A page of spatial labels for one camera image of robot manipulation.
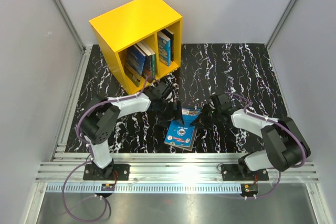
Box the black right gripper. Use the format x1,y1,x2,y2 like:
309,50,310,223
190,104,221,130

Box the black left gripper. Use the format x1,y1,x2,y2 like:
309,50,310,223
155,100,184,129

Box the orange 130-storey treehouse book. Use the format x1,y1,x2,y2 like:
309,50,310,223
164,108,201,151

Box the dark Tale of Two Cities book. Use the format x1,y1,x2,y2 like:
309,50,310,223
137,41,154,78

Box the green 104-storey treehouse book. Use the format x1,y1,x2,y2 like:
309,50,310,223
143,42,156,79

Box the blue Animal Farm book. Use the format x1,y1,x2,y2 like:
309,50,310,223
124,45,146,87

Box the light blue treehouse book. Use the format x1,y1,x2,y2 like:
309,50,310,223
157,31,171,67

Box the dark Three book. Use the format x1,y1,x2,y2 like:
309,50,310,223
164,28,174,61

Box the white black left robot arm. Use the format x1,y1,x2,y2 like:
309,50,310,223
76,82,184,180

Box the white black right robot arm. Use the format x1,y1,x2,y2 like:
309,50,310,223
191,92,311,180

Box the yellow two-compartment shelf box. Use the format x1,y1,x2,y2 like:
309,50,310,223
90,0,183,94

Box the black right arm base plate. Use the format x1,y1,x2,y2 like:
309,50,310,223
220,164,269,182

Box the slotted white cable duct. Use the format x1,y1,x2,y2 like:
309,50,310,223
46,183,242,194

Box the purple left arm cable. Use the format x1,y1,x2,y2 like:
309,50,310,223
61,76,155,221

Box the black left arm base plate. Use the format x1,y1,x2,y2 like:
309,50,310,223
83,163,130,181

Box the aluminium frame rail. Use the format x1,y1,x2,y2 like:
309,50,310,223
35,153,320,183

